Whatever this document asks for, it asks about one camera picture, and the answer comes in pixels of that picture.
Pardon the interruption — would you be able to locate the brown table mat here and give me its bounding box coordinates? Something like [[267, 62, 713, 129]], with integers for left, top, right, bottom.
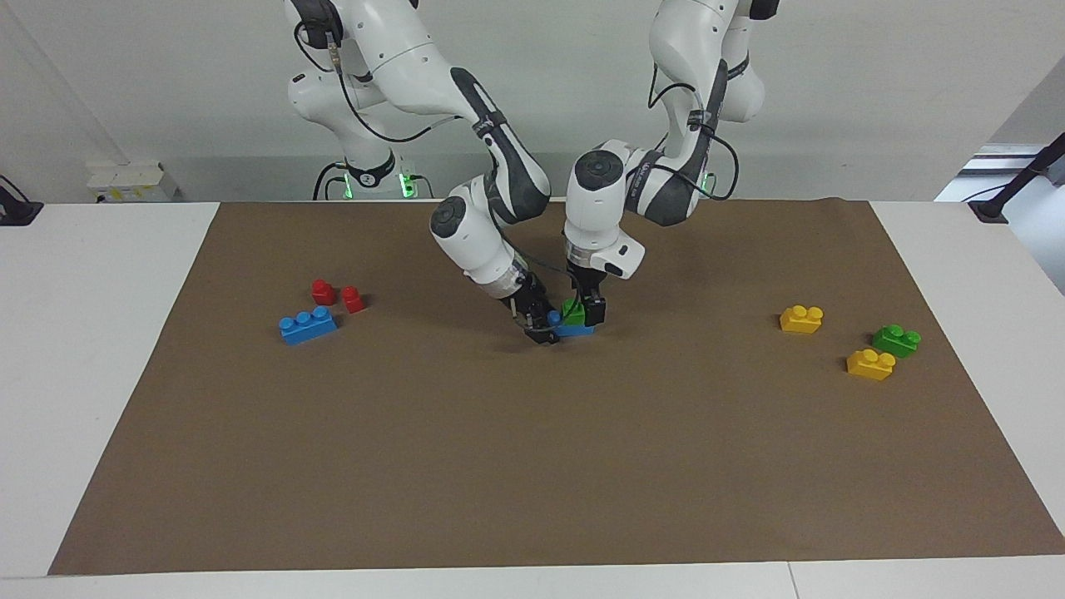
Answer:
[[47, 198, 1065, 577]]

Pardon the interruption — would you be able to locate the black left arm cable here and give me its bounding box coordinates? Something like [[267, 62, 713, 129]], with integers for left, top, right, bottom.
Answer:
[[647, 58, 741, 202]]

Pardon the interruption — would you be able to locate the black camera stand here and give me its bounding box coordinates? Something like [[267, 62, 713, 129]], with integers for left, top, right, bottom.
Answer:
[[968, 131, 1065, 224]]

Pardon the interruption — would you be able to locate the yellow two-stud toy block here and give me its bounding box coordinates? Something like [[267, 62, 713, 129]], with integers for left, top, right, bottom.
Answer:
[[779, 304, 825, 335], [845, 349, 898, 382]]

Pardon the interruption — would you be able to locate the black table clamp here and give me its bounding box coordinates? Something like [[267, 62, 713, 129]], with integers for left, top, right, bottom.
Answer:
[[0, 175, 44, 227]]

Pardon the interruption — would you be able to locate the blue three-stud toy block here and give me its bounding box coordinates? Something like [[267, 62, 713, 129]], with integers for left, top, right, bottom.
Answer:
[[278, 305, 339, 345], [546, 309, 597, 338]]

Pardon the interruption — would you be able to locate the black base cable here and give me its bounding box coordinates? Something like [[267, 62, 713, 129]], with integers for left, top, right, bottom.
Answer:
[[312, 162, 349, 201]]

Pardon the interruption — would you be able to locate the white power box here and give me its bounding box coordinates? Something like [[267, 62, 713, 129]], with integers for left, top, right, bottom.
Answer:
[[86, 161, 180, 204]]

